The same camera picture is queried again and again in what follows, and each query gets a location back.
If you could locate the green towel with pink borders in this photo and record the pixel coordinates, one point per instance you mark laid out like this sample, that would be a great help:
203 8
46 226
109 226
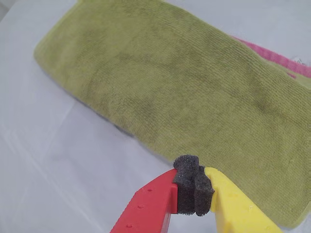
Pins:
170 85

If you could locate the white plastic table cover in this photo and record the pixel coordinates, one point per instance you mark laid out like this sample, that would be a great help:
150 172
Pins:
60 157

